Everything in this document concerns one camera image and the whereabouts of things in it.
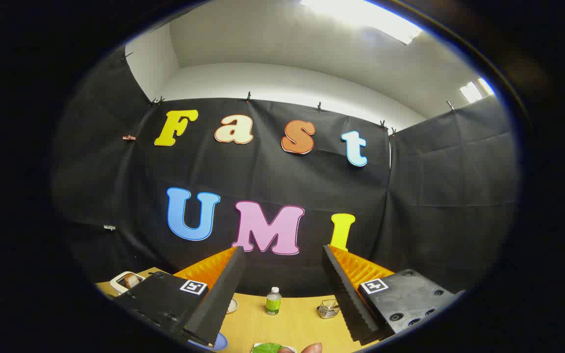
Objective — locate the large ceiling light panel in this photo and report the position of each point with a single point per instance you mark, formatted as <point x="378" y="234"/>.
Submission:
<point x="361" y="17"/>

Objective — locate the toasted bread slice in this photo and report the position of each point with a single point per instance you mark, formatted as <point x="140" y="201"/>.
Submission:
<point x="131" y="280"/>

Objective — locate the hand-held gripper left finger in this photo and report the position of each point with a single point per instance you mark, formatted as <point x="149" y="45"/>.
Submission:
<point x="214" y="304"/>

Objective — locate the round white plate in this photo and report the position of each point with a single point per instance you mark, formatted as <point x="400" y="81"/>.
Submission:
<point x="232" y="306"/>

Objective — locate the black backdrop cloth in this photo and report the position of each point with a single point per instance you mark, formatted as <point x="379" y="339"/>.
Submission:
<point x="312" y="186"/>

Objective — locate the green lettuce leaf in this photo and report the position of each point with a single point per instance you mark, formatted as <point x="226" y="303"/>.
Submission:
<point x="267" y="348"/>

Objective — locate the small ceiling light panel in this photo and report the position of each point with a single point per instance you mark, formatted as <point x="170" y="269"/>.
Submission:
<point x="471" y="91"/>

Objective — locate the blue plate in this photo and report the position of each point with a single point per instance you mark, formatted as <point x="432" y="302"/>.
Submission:
<point x="221" y="342"/>

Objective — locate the green bottle with white cap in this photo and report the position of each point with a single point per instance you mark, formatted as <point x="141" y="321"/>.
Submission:
<point x="273" y="304"/>

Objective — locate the white toaster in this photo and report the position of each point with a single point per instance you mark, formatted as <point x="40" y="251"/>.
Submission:
<point x="118" y="283"/>

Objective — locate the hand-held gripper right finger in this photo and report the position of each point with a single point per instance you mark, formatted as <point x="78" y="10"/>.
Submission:
<point x="348" y="299"/>

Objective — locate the row of black cloth clips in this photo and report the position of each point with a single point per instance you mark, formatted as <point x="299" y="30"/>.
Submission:
<point x="248" y="97"/>

